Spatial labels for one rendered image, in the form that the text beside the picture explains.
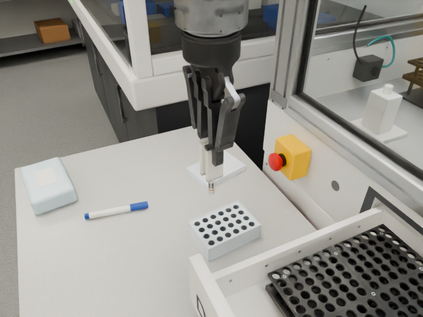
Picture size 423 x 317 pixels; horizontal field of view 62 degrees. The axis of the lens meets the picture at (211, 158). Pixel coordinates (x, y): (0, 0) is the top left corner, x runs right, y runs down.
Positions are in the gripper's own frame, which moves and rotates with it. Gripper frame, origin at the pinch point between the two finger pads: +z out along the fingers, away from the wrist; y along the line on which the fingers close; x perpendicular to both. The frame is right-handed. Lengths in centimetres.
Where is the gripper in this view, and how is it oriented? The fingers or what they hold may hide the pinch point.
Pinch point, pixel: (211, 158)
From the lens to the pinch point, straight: 55.7
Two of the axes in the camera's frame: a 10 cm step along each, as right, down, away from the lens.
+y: 5.1, 5.2, -6.9
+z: 0.0, 8.0, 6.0
